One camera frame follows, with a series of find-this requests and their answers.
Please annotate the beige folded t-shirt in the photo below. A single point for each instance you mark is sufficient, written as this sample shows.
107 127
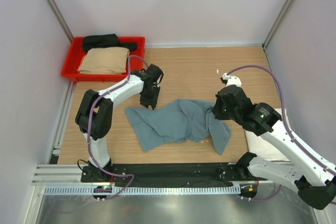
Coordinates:
111 60

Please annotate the blue t-shirt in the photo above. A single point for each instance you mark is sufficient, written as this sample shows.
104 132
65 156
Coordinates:
178 122

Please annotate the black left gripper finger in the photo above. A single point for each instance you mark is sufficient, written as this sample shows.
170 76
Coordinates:
153 105
143 104

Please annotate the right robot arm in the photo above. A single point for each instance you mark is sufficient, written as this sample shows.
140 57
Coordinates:
311 176

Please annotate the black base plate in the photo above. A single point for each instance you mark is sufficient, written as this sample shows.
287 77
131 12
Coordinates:
167 175

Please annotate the black t-shirt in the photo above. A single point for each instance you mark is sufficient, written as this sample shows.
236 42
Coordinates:
106 41

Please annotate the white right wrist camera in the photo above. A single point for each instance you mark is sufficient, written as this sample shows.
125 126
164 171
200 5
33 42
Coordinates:
229 80

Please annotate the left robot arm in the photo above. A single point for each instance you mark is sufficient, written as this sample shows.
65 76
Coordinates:
94 116

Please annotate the slotted cable duct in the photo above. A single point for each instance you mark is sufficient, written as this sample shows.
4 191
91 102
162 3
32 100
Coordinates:
103 190

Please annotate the red plastic bin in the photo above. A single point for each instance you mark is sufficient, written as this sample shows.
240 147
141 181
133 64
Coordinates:
76 54

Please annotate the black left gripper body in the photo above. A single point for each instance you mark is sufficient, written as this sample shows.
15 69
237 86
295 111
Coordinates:
150 96

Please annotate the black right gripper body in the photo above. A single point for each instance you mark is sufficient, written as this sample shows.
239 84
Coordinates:
222 113

